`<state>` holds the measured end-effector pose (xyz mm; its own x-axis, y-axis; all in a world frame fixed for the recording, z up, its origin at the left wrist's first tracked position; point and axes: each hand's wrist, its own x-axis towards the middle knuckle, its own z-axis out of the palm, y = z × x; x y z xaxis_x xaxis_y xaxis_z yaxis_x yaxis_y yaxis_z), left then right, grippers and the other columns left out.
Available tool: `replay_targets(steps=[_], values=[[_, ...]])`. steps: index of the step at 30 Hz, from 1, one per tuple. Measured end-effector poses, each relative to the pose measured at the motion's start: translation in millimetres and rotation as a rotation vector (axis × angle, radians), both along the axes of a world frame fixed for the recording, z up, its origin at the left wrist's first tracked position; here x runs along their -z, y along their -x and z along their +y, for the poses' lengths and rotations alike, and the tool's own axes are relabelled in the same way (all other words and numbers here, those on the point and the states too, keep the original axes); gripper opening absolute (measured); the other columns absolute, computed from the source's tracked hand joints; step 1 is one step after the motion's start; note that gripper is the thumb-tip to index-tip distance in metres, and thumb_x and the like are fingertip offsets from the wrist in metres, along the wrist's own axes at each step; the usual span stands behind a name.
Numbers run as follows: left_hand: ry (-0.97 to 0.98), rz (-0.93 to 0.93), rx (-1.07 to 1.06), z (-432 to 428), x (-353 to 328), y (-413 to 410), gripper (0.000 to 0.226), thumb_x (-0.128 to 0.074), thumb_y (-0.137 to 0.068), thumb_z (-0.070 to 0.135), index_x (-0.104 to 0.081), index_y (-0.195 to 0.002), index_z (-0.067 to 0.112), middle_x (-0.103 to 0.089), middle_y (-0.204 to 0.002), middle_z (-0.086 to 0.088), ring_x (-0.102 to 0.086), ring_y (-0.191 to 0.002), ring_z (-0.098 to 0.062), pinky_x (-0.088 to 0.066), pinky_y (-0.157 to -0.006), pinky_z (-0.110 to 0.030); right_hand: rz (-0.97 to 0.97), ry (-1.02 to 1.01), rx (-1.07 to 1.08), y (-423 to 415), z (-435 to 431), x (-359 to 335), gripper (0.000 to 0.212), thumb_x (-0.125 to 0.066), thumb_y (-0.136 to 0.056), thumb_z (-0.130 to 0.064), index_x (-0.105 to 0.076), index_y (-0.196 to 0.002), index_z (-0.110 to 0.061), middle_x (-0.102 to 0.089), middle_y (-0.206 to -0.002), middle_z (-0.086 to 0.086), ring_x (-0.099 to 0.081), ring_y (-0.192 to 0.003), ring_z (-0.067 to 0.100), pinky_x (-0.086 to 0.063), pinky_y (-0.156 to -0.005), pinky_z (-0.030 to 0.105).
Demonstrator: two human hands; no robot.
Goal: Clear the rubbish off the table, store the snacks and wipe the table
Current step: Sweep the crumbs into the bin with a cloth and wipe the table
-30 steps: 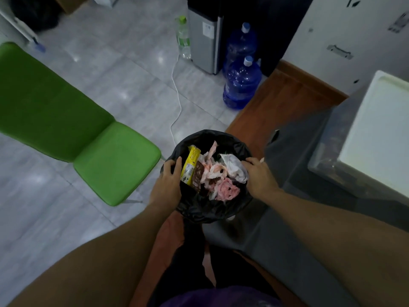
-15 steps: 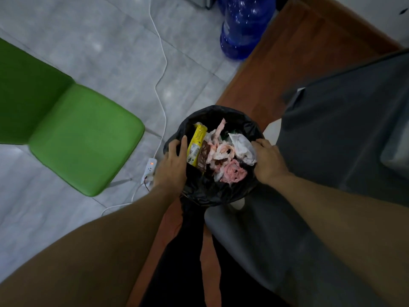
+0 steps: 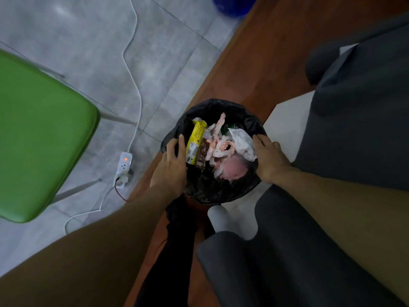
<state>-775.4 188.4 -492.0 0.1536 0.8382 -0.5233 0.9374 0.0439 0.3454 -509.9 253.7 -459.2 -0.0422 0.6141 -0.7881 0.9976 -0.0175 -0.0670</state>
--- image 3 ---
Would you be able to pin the person's right hand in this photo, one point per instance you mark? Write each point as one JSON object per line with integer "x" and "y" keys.
{"x": 271, "y": 163}

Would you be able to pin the blue water jug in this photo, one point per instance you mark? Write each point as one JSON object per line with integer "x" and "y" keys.
{"x": 235, "y": 4}

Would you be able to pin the white table leg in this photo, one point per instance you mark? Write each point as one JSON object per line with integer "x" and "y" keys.
{"x": 287, "y": 124}

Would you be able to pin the pink stained tissues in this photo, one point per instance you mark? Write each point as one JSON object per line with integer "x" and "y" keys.
{"x": 235, "y": 169}

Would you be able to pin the black bin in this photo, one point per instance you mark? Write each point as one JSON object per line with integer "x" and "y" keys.
{"x": 207, "y": 191}

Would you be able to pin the person's right forearm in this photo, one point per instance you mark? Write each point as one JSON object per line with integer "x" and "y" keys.
{"x": 351, "y": 227}

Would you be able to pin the person's left forearm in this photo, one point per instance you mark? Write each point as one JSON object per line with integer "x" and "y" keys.
{"x": 89, "y": 258}

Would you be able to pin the person's black shorts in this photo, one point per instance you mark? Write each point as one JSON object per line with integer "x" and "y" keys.
{"x": 174, "y": 268}

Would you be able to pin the green soda can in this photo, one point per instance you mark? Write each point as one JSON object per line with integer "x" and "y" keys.
{"x": 230, "y": 127}

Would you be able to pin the white power strip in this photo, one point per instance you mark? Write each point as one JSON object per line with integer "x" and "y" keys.
{"x": 124, "y": 166}

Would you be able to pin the green chair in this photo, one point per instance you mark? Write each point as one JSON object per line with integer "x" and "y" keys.
{"x": 41, "y": 134}

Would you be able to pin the person's left hand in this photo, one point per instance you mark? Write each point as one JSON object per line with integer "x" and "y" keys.
{"x": 171, "y": 172}

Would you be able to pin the yellow brown snack wrapper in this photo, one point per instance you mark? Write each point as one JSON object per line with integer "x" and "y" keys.
{"x": 195, "y": 140}

